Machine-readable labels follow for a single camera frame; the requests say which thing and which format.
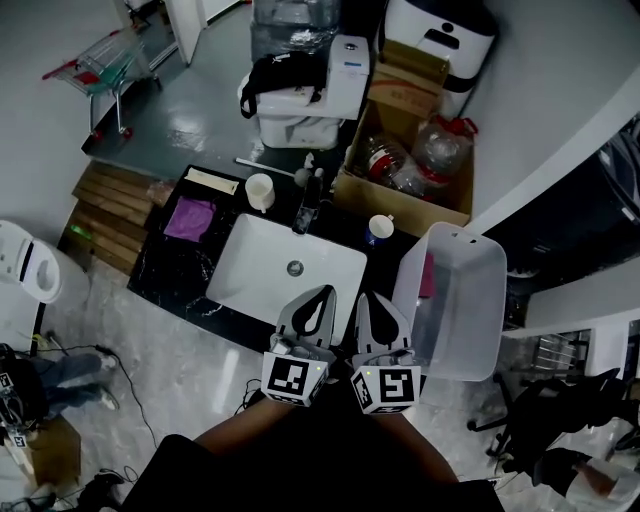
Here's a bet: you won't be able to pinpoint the black bag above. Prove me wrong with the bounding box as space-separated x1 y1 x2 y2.
238 49 329 120

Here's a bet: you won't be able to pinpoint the plastic-wrapped grey appliance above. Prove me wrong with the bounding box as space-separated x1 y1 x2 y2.
249 0 342 57

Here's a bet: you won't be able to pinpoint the person's left leg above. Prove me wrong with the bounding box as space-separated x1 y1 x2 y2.
73 468 127 507

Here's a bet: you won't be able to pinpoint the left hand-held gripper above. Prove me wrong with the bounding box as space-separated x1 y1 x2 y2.
260 284 340 410

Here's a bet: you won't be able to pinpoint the black floor cable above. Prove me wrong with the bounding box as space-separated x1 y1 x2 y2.
29 342 162 452

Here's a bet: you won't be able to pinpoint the person's right forearm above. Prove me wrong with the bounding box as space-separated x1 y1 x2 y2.
372 412 459 484

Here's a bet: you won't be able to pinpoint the white smart toilet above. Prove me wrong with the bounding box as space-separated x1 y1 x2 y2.
0 219 92 307

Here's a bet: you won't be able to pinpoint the toilet brush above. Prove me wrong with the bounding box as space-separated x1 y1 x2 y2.
234 156 313 188

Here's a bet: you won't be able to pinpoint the black cabinet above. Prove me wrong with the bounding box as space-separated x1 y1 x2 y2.
479 114 640 282

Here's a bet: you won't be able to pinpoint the person's black shirt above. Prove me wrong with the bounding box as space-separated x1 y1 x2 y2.
122 399 507 512

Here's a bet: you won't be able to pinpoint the clear bottle red label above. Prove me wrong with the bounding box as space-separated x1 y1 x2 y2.
362 134 427 194

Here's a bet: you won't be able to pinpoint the white door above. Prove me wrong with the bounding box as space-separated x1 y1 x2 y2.
164 0 209 67

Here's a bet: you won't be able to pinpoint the small cardboard box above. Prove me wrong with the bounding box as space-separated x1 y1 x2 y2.
367 39 452 119

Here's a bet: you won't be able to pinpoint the white tank toilet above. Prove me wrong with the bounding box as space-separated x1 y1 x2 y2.
237 33 372 151

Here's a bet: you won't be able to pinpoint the chrome faucet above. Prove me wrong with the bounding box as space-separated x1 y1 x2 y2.
291 174 334 237

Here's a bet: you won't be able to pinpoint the person's left forearm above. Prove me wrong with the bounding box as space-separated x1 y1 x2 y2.
193 397 301 457

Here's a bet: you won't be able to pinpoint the white mug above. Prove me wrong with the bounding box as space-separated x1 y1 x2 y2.
244 172 278 214

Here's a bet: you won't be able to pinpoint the pink cloth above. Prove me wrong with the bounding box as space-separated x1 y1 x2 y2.
418 252 437 300

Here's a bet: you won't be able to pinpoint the black office chair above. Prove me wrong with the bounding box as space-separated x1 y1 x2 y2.
466 366 640 477

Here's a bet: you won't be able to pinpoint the red-handled shopping cart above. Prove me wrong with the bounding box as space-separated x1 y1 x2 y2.
42 28 164 142

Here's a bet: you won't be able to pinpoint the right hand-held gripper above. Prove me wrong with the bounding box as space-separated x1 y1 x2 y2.
348 291 423 417

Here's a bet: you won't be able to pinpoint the wooden steps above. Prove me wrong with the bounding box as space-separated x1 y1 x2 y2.
57 162 162 277

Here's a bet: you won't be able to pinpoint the flat brown cardboard box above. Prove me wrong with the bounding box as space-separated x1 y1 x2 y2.
27 417 83 489

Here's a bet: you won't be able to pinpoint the white sink basin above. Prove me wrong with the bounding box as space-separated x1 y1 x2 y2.
205 212 369 347

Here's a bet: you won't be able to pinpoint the large cardboard box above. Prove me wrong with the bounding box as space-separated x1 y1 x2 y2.
332 102 477 239

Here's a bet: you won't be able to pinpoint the metal wire rack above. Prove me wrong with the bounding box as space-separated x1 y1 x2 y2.
534 329 594 374

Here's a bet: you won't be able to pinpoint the white cup blue print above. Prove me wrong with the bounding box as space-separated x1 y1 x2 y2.
364 213 397 248

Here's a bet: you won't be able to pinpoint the clear bottle red cap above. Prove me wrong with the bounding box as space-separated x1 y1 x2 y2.
412 115 479 189

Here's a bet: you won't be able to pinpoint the translucent plastic bin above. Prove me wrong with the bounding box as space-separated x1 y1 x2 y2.
392 221 508 384

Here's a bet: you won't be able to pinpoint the white black round appliance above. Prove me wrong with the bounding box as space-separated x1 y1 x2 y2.
382 0 502 117

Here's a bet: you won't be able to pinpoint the purple cloth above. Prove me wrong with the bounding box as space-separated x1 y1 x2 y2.
163 195 218 244

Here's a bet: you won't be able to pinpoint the beige flat packet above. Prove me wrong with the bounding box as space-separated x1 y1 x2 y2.
183 167 241 194

